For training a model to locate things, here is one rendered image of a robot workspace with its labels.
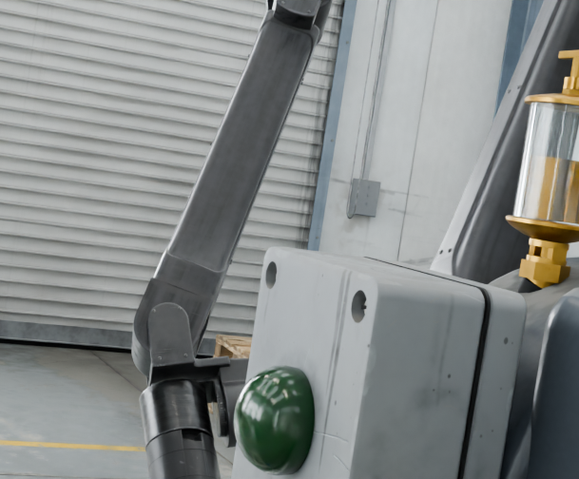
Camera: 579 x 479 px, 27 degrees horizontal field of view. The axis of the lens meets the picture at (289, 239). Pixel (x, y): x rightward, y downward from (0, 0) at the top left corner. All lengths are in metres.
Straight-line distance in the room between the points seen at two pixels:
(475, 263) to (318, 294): 0.34
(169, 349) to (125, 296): 7.15
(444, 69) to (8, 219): 3.40
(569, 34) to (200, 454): 0.46
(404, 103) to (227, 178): 7.82
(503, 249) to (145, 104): 7.45
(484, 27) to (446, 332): 8.96
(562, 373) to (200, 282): 0.74
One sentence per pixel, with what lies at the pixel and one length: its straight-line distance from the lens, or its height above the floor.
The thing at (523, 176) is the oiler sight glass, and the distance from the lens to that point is 0.37.
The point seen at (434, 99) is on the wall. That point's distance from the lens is 9.02.
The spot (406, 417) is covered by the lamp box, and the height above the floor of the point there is 1.30.
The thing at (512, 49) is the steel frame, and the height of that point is 2.55.
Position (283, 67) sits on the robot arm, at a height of 1.45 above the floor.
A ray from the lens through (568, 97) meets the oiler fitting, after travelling 0.37.
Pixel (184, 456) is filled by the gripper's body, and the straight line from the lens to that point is 0.97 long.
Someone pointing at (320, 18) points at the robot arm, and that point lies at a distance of 1.21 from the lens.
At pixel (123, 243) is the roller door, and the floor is 0.74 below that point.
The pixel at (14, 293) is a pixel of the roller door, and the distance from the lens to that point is 7.97.
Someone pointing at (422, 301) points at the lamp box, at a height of 1.33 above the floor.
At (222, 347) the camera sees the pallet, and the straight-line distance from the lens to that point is 6.56.
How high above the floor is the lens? 1.35
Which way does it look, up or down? 3 degrees down
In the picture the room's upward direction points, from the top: 9 degrees clockwise
